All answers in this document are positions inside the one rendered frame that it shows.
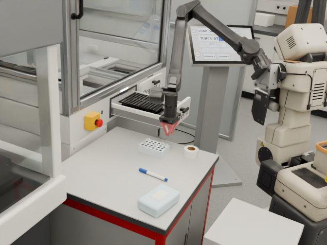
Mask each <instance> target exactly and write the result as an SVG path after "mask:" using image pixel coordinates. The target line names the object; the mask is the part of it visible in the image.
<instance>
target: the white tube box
mask: <svg viewBox="0 0 327 245"><path fill-rule="evenodd" d="M145 141H146V144H144V142H142V143H140V144H139V147H138V152H140V153H143V154H146V155H149V156H152V157H155V158H159V159H162V158H163V157H164V156H165V155H166V154H168V153H169V147H170V145H167V146H165V145H164V144H163V145H161V142H158V141H155V140H151V139H150V141H148V140H147V139H146V140H145ZM154 144H157V146H156V147H154Z"/></svg>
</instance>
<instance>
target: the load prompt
mask: <svg viewBox="0 0 327 245"><path fill-rule="evenodd" d="M197 31H198V34H205V35H215V33H214V32H212V31H211V30H210V29H209V28H197Z"/></svg>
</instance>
